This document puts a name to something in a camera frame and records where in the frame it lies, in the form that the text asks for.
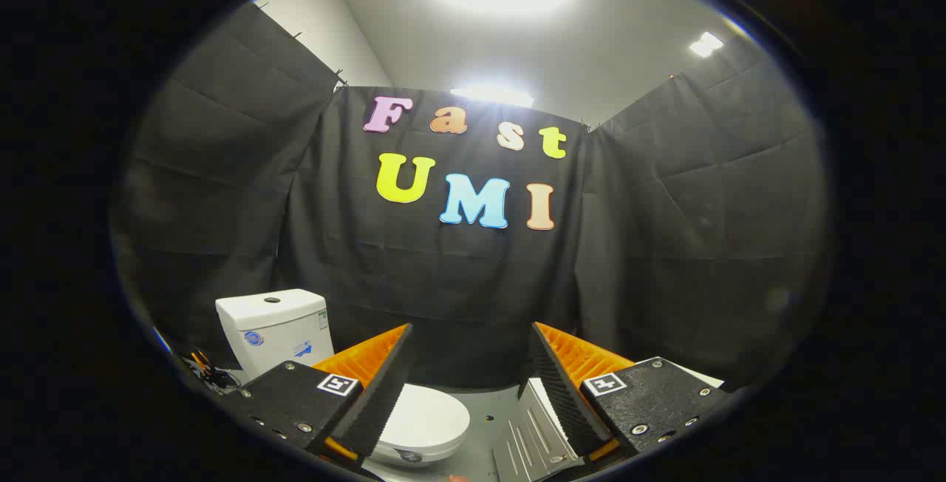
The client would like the tangled cable bundle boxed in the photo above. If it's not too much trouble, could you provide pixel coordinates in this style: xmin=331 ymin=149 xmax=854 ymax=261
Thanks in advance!
xmin=180 ymin=349 xmax=243 ymax=396

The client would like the grey ridged panel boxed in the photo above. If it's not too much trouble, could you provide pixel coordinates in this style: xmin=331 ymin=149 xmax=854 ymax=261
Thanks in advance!
xmin=493 ymin=379 xmax=586 ymax=481

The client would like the white toilet lid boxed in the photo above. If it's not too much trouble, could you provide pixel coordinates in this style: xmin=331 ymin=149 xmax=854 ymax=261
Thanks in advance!
xmin=370 ymin=383 xmax=472 ymax=466

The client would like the white flat object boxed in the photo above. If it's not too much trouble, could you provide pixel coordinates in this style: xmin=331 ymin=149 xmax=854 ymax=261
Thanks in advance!
xmin=678 ymin=364 xmax=726 ymax=390

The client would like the white toilet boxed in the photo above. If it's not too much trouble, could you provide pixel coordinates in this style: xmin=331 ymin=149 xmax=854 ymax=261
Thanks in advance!
xmin=216 ymin=289 xmax=472 ymax=469

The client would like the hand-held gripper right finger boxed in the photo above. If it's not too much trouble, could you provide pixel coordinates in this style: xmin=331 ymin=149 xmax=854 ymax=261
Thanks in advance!
xmin=529 ymin=322 xmax=734 ymax=464

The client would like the small ceiling light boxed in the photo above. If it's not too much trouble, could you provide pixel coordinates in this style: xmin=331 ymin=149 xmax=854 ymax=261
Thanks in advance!
xmin=689 ymin=31 xmax=726 ymax=59

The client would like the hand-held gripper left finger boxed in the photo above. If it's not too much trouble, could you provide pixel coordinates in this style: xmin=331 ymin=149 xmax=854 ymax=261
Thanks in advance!
xmin=235 ymin=323 xmax=415 ymax=466

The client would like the black backdrop cloth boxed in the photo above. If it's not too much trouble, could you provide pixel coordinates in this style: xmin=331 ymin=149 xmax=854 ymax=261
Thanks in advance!
xmin=111 ymin=1 xmax=828 ymax=394

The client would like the long ceiling light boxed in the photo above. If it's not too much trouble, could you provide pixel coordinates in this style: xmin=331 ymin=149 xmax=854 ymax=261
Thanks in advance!
xmin=450 ymin=84 xmax=535 ymax=109

